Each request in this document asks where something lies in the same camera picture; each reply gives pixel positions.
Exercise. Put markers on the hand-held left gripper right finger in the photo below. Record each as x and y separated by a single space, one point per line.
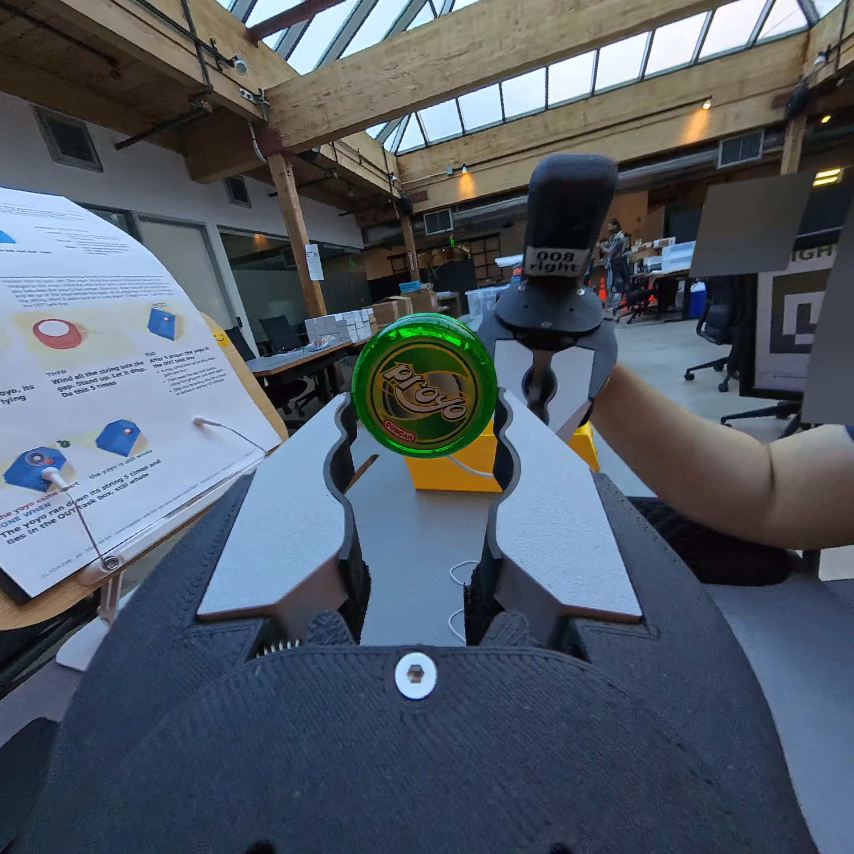
560 527

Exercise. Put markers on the stack of white boxes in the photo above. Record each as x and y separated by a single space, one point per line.
340 327

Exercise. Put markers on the green transparent yoyo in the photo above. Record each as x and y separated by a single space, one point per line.
427 387

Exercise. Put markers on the printed instruction sheet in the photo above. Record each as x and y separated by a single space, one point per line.
100 320

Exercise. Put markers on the paper sign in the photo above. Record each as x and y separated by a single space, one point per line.
314 261

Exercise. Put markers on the dark work table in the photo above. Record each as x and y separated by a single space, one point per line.
293 360

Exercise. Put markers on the wooden support post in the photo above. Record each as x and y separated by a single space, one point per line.
293 227

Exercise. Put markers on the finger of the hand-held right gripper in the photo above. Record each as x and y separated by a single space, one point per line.
574 387
514 367

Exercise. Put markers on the black office chair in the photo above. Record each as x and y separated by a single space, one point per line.
717 320

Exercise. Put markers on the grey wall vent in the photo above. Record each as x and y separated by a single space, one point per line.
67 140

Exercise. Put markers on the white stand base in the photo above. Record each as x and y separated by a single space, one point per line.
83 644

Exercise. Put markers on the black and white marker board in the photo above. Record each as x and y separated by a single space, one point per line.
794 313

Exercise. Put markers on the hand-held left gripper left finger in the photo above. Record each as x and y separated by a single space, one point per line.
280 520

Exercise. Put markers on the yellow plastic bin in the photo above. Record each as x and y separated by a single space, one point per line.
433 477

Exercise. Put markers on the white ceiling camera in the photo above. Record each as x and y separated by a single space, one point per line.
239 65

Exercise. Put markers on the cardboard box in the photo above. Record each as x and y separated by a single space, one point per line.
390 312
420 300

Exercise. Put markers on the person's right forearm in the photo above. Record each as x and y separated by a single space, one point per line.
700 460

